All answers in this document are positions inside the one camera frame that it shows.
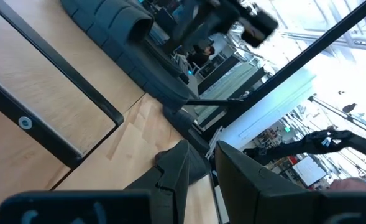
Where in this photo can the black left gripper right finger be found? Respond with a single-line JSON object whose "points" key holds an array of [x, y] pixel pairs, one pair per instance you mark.
{"points": [[251, 193]]}

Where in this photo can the black background robot arm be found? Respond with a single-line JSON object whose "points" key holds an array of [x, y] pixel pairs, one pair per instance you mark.
{"points": [[316, 143]]}

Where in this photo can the black aluminium table frame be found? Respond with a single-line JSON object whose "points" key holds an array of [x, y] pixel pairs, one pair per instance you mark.
{"points": [[294, 65]]}

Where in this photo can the silver metal bracket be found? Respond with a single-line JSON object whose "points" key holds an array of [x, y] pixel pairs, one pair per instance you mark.
{"points": [[215, 140]]}

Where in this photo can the person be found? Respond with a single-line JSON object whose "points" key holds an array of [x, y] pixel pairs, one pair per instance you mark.
{"points": [[350, 184], [199, 59]]}

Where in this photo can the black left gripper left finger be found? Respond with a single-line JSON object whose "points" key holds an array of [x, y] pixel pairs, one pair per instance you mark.
{"points": [[170, 193]]}

